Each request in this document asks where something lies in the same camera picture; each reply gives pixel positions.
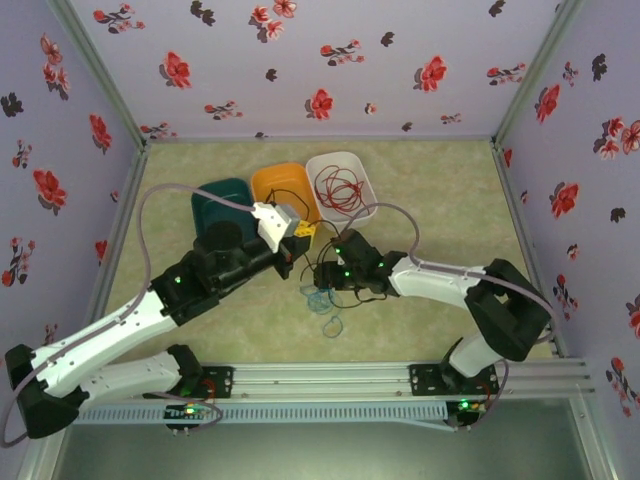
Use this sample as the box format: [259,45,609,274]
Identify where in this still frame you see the white plastic bin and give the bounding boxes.
[305,151,379,232]

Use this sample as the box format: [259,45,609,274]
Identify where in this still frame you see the orange plastic bin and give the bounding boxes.
[249,162,322,241]

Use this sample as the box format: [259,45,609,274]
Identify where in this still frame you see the teal plastic bin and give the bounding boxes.
[190,177,261,251]

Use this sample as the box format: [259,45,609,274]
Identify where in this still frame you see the grey metal panel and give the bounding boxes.
[49,399,601,480]

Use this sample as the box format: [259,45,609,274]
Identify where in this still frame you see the right arm grey hose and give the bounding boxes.
[342,202,557,434]

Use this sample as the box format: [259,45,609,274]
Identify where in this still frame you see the arm grey hose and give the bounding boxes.
[0,183,261,449]
[342,202,557,434]

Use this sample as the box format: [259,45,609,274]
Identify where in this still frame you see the left arm grey hose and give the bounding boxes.
[0,183,261,449]

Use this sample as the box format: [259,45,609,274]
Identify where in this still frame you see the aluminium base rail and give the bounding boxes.
[139,357,599,401]

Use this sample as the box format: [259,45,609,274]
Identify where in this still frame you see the grey looped base cable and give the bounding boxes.
[167,396,226,432]

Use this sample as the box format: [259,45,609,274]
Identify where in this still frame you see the grey slotted cable duct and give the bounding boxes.
[74,402,449,427]

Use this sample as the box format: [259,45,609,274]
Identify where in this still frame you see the aluminium frame post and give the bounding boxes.
[47,0,151,149]
[492,0,587,149]

